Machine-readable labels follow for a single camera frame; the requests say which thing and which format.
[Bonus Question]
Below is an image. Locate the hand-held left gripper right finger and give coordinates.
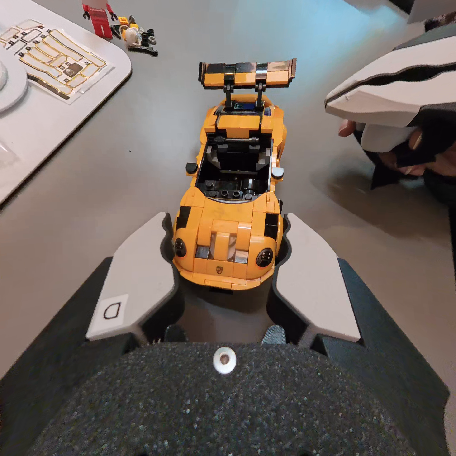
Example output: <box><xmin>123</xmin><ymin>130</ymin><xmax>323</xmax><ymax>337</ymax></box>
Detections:
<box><xmin>266</xmin><ymin>213</ymin><xmax>362</xmax><ymax>348</ymax></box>

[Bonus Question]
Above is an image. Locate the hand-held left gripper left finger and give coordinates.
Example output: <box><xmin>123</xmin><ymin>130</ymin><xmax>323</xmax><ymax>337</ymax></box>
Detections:
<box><xmin>86</xmin><ymin>212</ymin><xmax>185</xmax><ymax>345</ymax></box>

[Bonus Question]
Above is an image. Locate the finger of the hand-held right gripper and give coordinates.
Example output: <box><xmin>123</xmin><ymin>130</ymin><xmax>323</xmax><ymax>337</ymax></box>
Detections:
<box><xmin>325</xmin><ymin>30</ymin><xmax>456</xmax><ymax>104</ymax></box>
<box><xmin>324</xmin><ymin>66</ymin><xmax>456</xmax><ymax>128</ymax></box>

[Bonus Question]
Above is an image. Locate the yellow lego car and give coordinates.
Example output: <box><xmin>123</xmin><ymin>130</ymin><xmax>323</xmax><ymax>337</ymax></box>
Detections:
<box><xmin>172</xmin><ymin>96</ymin><xmax>285</xmax><ymax>294</ymax></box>

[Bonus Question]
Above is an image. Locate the yellow black lego spoiler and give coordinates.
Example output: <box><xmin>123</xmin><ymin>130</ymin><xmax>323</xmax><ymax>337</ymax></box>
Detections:
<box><xmin>198</xmin><ymin>58</ymin><xmax>297</xmax><ymax>90</ymax></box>

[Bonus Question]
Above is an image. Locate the person's right forearm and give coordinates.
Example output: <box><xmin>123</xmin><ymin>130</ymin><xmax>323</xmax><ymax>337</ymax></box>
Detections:
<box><xmin>424</xmin><ymin>171</ymin><xmax>456</xmax><ymax>285</ymax></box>

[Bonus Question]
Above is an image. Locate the lego sticker sheet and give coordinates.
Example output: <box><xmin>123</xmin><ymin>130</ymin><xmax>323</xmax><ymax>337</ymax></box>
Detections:
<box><xmin>0</xmin><ymin>19</ymin><xmax>115</xmax><ymax>105</ymax></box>

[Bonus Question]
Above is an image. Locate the red lego minifigure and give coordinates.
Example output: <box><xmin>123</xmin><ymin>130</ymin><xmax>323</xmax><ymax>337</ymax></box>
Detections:
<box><xmin>82</xmin><ymin>0</ymin><xmax>118</xmax><ymax>38</ymax></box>

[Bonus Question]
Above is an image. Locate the person's right hand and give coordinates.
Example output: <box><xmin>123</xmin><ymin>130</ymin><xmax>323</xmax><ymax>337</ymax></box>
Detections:
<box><xmin>338</xmin><ymin>120</ymin><xmax>456</xmax><ymax>176</ymax></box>

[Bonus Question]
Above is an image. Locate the white book stand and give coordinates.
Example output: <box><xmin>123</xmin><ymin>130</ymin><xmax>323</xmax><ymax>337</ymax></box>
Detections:
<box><xmin>0</xmin><ymin>0</ymin><xmax>132</xmax><ymax>205</ymax></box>

